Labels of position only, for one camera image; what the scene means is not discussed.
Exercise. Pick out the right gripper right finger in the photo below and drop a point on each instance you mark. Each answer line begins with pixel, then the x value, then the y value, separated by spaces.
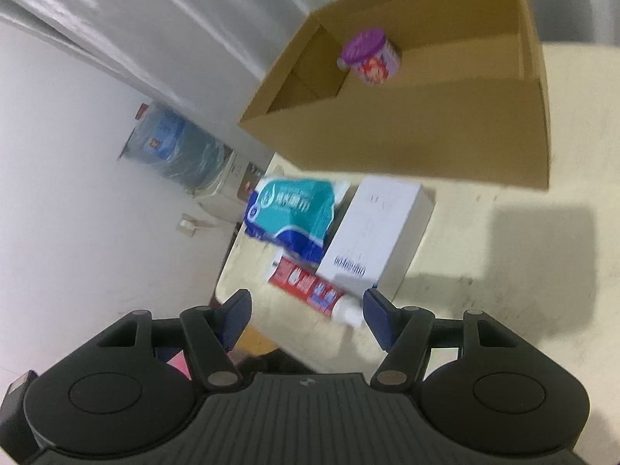
pixel 404 334

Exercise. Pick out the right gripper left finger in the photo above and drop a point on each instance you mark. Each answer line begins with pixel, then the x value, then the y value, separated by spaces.
pixel 210 335

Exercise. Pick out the red toothpaste tube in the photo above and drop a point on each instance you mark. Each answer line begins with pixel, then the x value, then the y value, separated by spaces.
pixel 323 297

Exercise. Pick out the white rectangular box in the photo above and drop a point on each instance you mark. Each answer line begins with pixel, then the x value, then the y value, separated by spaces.
pixel 378 236

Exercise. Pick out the purple lid air freshener jar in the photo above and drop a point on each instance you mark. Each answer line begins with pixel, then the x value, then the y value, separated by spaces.
pixel 371 55

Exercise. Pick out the white water dispenser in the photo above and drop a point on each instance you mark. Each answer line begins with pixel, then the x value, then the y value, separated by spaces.
pixel 226 197

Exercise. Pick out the blue tissue pack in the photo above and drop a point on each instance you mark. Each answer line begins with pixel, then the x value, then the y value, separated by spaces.
pixel 294 213

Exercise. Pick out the blue water jug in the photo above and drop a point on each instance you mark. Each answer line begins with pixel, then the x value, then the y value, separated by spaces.
pixel 175 148

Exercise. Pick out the brown cardboard box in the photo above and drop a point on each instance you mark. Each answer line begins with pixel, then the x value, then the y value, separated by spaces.
pixel 469 101

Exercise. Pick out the white curtain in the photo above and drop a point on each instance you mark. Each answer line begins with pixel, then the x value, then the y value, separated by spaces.
pixel 200 56

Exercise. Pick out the white wall socket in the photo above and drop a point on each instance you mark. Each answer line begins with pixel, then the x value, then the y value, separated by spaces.
pixel 187 225

